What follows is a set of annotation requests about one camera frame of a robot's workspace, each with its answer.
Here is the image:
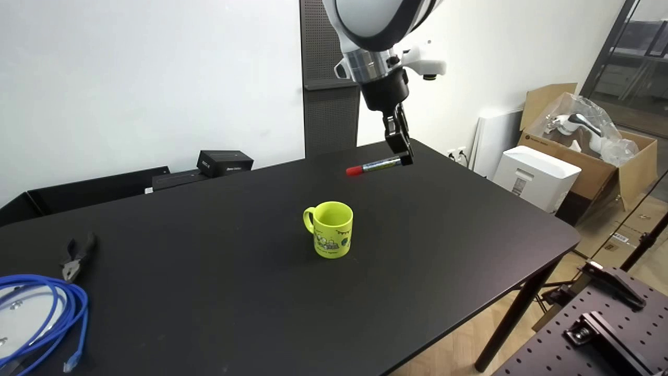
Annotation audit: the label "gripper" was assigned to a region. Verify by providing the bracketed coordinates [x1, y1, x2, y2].
[360, 66, 415, 167]

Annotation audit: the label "red-capped marker pen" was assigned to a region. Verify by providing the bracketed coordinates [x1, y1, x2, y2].
[345, 156, 403, 177]

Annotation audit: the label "grey perforated panel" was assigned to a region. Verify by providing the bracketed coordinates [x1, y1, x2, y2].
[300, 0, 362, 159]

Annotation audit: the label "white board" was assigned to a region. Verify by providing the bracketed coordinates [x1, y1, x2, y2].
[469, 108, 526, 174]

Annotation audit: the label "yellow mug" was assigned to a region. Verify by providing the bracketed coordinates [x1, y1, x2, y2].
[303, 201, 354, 260]

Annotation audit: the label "white appliance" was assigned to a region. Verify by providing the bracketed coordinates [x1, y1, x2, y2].
[493, 145, 582, 214]

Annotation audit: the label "small black box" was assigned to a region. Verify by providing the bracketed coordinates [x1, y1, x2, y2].
[197, 150, 255, 179]

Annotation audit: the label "clear plastic bag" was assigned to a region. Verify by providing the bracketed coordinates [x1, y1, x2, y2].
[542, 92, 640, 168]

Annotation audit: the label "flat black box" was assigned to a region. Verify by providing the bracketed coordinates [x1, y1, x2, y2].
[152, 169, 210, 192]

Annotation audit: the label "open cardboard box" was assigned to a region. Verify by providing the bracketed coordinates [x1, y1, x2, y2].
[518, 83, 659, 212]

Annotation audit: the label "flat cardboard sheet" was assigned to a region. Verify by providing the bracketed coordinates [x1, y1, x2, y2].
[573, 195, 668, 262]

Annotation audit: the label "glass door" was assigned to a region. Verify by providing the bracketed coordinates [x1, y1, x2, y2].
[580, 0, 668, 137]

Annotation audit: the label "black clamp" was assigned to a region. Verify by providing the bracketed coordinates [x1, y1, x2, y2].
[563, 311, 655, 376]
[578, 260, 648, 312]

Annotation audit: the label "black perforated plate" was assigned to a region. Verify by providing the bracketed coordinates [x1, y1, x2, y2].
[493, 266, 668, 376]

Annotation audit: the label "stand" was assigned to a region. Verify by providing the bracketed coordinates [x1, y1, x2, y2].
[620, 210, 668, 273]

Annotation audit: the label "black pliers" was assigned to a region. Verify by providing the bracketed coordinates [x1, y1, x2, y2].
[61, 233, 98, 283]

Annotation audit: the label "round silver metal plate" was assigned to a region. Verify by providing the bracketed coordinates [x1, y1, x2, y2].
[0, 285, 68, 362]

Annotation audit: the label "blue cable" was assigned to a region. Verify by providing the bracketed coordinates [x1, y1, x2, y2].
[0, 274, 90, 374]

